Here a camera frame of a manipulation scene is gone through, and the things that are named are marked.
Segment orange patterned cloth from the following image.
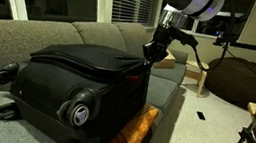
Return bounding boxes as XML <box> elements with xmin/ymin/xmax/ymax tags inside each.
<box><xmin>101</xmin><ymin>99</ymin><xmax>160</xmax><ymax>143</ymax></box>

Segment grey fabric sofa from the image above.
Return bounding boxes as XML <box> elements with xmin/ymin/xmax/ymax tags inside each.
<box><xmin>0</xmin><ymin>3</ymin><xmax>193</xmax><ymax>143</ymax></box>

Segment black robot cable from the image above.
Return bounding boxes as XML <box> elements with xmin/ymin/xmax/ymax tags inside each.
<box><xmin>188</xmin><ymin>33</ymin><xmax>231</xmax><ymax>75</ymax></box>

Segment black phone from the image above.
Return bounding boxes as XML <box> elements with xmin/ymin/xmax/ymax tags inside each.
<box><xmin>195</xmin><ymin>111</ymin><xmax>207</xmax><ymax>122</ymax></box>

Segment black fabric wheeled suitcase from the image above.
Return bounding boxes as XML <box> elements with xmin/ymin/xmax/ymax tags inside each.
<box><xmin>0</xmin><ymin>30</ymin><xmax>155</xmax><ymax>143</ymax></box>

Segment black mounted camera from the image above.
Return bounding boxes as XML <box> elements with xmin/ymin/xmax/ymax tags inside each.
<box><xmin>212</xmin><ymin>9</ymin><xmax>246</xmax><ymax>41</ymax></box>

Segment dark brown bean bag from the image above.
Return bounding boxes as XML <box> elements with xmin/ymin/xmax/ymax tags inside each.
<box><xmin>201</xmin><ymin>53</ymin><xmax>256</xmax><ymax>111</ymax></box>

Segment red zipper pull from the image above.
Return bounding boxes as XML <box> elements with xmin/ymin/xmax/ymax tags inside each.
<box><xmin>126</xmin><ymin>73</ymin><xmax>140</xmax><ymax>82</ymax></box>

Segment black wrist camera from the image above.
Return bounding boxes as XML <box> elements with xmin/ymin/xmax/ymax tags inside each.
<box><xmin>171</xmin><ymin>28</ymin><xmax>201</xmax><ymax>49</ymax></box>

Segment white window blinds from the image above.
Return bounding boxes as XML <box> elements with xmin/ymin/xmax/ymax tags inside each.
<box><xmin>108</xmin><ymin>0</ymin><xmax>159</xmax><ymax>29</ymax></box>

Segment round wooden stool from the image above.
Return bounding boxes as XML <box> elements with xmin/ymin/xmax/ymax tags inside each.
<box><xmin>181</xmin><ymin>58</ymin><xmax>210</xmax><ymax>96</ymax></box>

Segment tan box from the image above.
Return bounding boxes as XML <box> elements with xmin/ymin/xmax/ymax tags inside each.
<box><xmin>153</xmin><ymin>48</ymin><xmax>177</xmax><ymax>71</ymax></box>

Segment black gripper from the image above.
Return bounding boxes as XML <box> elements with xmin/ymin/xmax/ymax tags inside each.
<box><xmin>140</xmin><ymin>23</ymin><xmax>178</xmax><ymax>67</ymax></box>

